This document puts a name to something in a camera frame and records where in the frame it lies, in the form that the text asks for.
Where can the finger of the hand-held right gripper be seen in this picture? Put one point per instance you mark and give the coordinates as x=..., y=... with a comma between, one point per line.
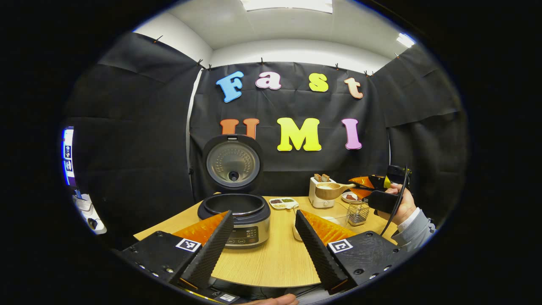
x=360, y=193
x=362, y=182

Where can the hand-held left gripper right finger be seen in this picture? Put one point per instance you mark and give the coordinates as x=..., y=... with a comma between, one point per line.
x=322, y=258

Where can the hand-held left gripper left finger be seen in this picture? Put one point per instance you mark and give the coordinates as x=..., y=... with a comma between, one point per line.
x=209, y=254

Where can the wooden spoon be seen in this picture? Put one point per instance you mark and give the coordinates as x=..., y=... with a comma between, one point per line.
x=328, y=191

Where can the clear container of white rice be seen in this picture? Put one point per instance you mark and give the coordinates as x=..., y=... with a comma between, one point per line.
x=297, y=231

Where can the dark grey rice cooker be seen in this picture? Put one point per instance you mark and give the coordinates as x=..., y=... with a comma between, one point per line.
x=254, y=222

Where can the white plate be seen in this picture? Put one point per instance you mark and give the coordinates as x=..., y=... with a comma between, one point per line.
x=345, y=201

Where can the white toaster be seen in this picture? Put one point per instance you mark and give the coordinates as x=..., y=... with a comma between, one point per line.
x=318, y=201

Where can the white compartment tray of grains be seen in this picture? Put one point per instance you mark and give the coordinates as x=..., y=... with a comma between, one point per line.
x=283, y=203

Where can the black backdrop cloth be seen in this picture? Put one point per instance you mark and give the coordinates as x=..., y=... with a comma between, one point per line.
x=127, y=148

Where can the small ceiling light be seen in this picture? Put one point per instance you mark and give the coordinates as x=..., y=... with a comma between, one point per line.
x=405, y=40

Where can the computer monitor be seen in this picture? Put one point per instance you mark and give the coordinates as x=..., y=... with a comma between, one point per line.
x=68, y=156

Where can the large ceiling light panel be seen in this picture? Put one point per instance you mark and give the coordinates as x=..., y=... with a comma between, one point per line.
x=288, y=5

